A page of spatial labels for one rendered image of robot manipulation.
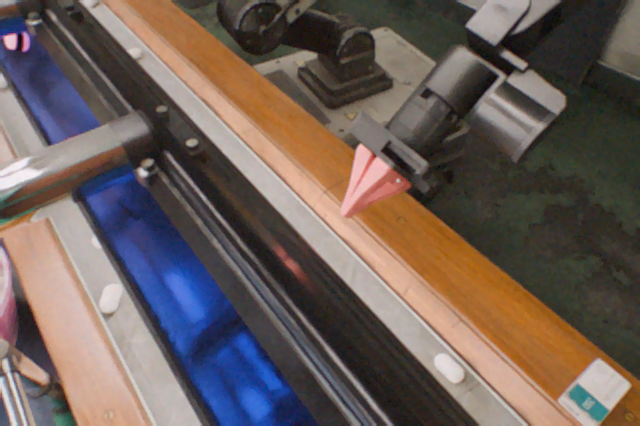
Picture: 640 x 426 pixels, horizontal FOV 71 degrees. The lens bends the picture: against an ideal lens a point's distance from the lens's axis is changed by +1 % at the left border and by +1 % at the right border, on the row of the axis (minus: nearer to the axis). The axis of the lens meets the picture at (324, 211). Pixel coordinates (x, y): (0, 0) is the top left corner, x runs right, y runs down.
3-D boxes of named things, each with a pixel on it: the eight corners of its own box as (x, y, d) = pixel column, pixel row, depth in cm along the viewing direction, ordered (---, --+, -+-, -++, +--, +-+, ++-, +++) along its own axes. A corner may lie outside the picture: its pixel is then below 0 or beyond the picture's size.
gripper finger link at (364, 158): (357, 240, 44) (422, 166, 42) (315, 195, 47) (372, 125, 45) (384, 249, 49) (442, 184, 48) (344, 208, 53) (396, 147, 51)
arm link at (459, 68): (460, 51, 48) (454, 27, 43) (513, 87, 46) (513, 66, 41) (417, 103, 50) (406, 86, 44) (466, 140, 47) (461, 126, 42)
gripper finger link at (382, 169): (342, 224, 45) (404, 152, 43) (302, 182, 48) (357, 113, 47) (370, 235, 51) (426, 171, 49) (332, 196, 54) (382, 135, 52)
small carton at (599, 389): (589, 364, 47) (598, 357, 46) (622, 392, 46) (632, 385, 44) (556, 401, 45) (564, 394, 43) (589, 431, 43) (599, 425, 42)
